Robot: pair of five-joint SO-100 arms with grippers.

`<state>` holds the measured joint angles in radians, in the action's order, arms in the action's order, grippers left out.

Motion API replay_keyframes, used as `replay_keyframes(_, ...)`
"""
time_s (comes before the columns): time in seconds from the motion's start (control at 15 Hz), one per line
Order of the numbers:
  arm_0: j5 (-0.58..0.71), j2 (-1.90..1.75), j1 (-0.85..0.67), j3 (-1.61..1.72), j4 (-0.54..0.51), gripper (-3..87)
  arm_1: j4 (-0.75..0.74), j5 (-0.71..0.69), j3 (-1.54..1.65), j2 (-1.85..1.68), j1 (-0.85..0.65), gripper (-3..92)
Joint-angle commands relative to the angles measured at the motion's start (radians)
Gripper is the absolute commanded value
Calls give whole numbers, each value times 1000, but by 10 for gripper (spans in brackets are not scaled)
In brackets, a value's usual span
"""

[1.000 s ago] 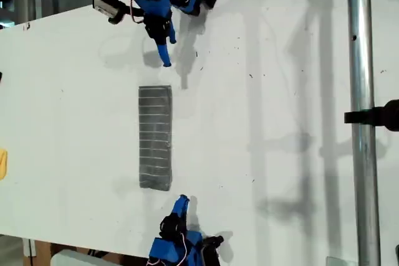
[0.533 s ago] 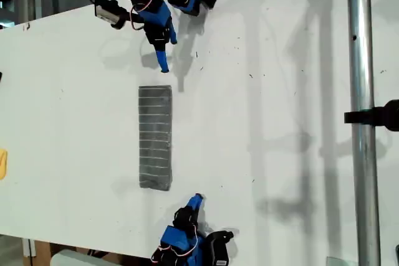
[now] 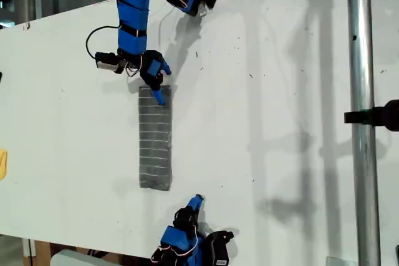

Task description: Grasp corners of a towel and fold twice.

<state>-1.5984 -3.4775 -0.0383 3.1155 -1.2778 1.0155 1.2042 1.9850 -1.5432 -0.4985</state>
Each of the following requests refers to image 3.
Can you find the grey striped towel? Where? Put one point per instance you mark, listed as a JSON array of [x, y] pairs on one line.
[[156, 147]]

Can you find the wooden table leg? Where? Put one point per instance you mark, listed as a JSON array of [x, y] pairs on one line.
[[42, 253]]

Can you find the yellow object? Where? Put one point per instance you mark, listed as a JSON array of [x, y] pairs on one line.
[[2, 164]]

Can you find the black clamp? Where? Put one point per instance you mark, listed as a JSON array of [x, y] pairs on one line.
[[383, 115]]

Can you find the black camera stalk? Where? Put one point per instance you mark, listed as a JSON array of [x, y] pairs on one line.
[[124, 59]]

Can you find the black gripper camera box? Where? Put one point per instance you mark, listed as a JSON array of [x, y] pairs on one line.
[[106, 60], [219, 247]]

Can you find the steel post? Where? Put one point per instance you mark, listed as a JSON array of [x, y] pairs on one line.
[[361, 60]]

